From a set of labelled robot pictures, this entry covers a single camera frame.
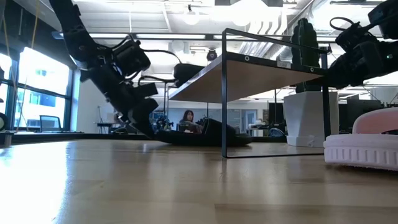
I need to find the wooden shelf black metal frame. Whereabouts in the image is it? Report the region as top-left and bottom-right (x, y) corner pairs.
(167, 27), (332, 159)

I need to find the white hexagonal planter pot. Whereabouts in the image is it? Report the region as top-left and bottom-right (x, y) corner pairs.
(283, 90), (340, 148)

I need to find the green cactus plant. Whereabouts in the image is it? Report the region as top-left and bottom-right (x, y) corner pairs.
(290, 17), (322, 93)

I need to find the black curved stand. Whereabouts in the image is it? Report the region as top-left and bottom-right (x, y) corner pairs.
(0, 111), (15, 147)

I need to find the person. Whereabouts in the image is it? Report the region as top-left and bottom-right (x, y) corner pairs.
(178, 110), (203, 134)

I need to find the wide black monitor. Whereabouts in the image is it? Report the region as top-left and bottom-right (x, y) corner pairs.
(339, 98), (386, 133)

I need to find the black rubber slide sandal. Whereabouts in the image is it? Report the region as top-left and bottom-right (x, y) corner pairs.
(173, 73), (189, 88)
(154, 118), (253, 147)
(175, 63), (206, 78)

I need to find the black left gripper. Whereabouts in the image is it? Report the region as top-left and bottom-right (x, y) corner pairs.
(80, 63), (160, 140)

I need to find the pink rubber slide sandal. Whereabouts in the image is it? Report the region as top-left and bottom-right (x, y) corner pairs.
(323, 107), (398, 172)

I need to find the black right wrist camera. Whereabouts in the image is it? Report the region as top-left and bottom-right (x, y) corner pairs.
(335, 21), (377, 54)

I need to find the white ring ceiling lamp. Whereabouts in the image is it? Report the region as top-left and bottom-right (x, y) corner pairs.
(182, 7), (200, 26)

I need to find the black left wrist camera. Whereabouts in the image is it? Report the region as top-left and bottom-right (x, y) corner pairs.
(112, 39), (152, 76)

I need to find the black aluminium rig frame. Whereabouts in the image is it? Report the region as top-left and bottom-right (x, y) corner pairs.
(0, 130), (287, 146)

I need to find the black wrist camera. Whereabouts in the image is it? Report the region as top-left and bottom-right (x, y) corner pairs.
(335, 21), (377, 54)
(112, 39), (152, 76)

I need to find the large glass window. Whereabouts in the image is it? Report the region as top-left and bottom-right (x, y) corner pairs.
(0, 46), (72, 131)

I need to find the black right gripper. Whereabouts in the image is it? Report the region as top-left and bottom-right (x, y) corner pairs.
(330, 43), (383, 90)

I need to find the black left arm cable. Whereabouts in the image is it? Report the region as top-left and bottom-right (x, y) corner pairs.
(138, 48), (184, 85)

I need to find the dark chair by window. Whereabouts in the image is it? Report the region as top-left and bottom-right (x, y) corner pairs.
(39, 114), (62, 133)

